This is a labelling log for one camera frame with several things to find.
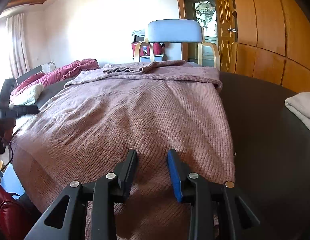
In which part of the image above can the pink knit sweater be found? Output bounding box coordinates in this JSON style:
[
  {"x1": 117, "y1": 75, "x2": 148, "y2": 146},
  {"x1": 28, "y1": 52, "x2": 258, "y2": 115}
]
[{"x1": 12, "y1": 61, "x2": 235, "y2": 239}]

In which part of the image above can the white knit folded garment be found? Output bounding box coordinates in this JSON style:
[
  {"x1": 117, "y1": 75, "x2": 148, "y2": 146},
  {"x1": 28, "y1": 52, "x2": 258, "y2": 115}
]
[{"x1": 9, "y1": 83, "x2": 44, "y2": 107}]

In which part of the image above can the striped curtain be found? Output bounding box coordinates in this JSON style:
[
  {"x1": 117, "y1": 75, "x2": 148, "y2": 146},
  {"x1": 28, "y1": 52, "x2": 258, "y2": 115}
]
[{"x1": 5, "y1": 13, "x2": 30, "y2": 79}]

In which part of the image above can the red leather chair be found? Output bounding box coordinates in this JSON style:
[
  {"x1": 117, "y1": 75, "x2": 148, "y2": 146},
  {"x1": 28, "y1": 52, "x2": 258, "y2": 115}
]
[{"x1": 0, "y1": 185, "x2": 28, "y2": 239}]

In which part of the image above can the pink ruffled bedding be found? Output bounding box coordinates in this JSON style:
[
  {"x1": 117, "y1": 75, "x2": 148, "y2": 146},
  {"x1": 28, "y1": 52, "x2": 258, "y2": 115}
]
[{"x1": 11, "y1": 59, "x2": 99, "y2": 95}]

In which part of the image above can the grey plastic bin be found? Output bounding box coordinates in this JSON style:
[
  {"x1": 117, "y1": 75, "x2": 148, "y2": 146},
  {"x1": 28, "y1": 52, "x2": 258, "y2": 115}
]
[{"x1": 139, "y1": 54, "x2": 166, "y2": 62}]

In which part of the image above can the grey cloth on box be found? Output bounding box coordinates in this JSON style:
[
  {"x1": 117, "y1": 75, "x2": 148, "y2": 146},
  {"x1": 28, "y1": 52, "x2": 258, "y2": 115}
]
[{"x1": 132, "y1": 29, "x2": 146, "y2": 37}]

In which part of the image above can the red storage box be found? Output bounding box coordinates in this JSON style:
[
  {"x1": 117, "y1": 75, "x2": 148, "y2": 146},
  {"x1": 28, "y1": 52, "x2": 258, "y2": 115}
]
[{"x1": 132, "y1": 42, "x2": 165, "y2": 56}]

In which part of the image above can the grey chair with wooden arms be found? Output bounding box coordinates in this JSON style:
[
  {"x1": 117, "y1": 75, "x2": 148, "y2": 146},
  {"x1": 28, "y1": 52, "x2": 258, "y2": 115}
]
[{"x1": 133, "y1": 19, "x2": 221, "y2": 70}]

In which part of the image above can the wooden wardrobe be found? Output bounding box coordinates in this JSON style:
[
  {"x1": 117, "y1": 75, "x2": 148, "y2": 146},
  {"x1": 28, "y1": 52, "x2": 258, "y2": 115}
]
[{"x1": 233, "y1": 0, "x2": 310, "y2": 93}]

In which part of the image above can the black cable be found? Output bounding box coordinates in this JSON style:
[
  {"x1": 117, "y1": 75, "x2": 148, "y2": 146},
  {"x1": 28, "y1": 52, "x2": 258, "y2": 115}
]
[{"x1": 0, "y1": 132, "x2": 15, "y2": 172}]

